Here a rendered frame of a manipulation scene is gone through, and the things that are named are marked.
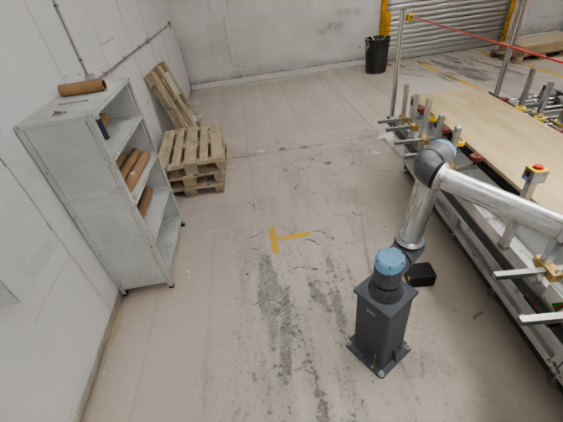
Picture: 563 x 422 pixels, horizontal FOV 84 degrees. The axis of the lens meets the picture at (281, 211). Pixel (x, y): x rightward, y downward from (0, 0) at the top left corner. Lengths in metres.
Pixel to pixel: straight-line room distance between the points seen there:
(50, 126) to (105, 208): 0.61
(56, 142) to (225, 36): 6.44
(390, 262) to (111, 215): 1.89
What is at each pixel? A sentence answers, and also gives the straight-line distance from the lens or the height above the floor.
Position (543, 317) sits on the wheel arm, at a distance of 1.72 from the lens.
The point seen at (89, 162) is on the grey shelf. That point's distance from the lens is 2.35.
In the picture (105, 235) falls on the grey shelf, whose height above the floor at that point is 0.68.
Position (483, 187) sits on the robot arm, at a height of 1.40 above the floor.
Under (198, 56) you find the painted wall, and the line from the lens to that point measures 8.47.
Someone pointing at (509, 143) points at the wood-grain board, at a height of 0.90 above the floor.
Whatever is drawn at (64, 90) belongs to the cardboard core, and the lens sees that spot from 2.80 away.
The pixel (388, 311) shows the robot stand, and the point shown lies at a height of 0.60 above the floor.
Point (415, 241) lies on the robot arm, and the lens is 1.78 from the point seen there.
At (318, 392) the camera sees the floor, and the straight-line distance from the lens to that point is 2.27.
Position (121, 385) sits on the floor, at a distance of 2.66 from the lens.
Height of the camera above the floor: 2.09
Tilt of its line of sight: 37 degrees down
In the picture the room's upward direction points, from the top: 8 degrees counter-clockwise
